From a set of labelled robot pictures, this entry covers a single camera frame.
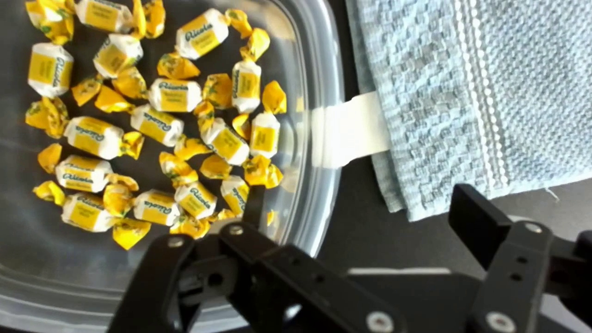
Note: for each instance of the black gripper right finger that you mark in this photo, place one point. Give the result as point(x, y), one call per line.
point(522, 264)

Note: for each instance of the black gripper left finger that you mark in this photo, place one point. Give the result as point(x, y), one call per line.
point(276, 290)

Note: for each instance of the light blue towel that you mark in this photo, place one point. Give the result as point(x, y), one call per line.
point(491, 94)

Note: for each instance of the yellow wrapped candies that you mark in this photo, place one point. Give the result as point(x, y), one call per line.
point(127, 155)

